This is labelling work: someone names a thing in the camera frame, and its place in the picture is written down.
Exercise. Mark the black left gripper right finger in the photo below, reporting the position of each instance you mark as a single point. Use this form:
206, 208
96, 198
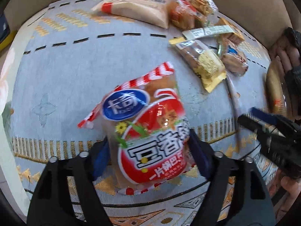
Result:
251, 203

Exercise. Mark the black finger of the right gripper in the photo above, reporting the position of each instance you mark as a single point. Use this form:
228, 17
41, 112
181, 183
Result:
261, 123

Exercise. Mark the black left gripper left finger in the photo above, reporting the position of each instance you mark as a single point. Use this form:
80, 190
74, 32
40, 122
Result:
51, 202

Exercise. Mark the yellow nut snack packet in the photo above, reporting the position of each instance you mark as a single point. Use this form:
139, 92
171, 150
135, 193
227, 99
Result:
202, 60

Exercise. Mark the red rice crust snack bag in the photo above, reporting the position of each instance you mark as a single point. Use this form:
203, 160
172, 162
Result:
147, 129

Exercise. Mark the white mouthwash stick sachet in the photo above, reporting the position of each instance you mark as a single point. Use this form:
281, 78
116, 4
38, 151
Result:
205, 32

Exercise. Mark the orange boxed snack packet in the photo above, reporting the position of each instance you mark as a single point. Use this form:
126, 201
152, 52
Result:
235, 36

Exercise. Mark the right hand in black glove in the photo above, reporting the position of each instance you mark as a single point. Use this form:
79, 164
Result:
285, 52

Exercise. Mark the woven golden basket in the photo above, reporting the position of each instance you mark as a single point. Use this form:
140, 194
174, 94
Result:
277, 94

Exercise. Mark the blue white snack packet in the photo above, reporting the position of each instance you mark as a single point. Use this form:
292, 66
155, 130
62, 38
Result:
233, 59

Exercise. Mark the red clear cracker packet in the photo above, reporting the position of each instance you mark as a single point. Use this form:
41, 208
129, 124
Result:
181, 13

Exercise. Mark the clear green biscuit packet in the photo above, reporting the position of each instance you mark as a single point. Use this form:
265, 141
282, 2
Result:
205, 7

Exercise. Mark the large beige snack package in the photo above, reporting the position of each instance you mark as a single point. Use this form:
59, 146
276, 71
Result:
150, 11

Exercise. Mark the dark blue yellow bag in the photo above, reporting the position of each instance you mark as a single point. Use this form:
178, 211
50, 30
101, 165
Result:
4, 28

